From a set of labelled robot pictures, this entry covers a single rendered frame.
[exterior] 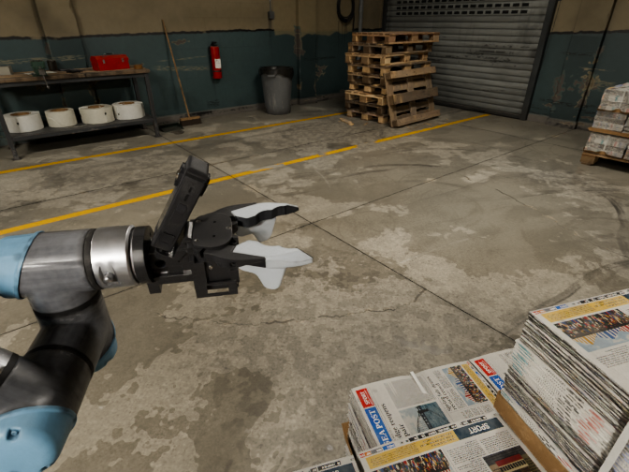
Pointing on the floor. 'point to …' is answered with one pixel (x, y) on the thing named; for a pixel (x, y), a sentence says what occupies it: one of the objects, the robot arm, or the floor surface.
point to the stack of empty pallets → (369, 109)
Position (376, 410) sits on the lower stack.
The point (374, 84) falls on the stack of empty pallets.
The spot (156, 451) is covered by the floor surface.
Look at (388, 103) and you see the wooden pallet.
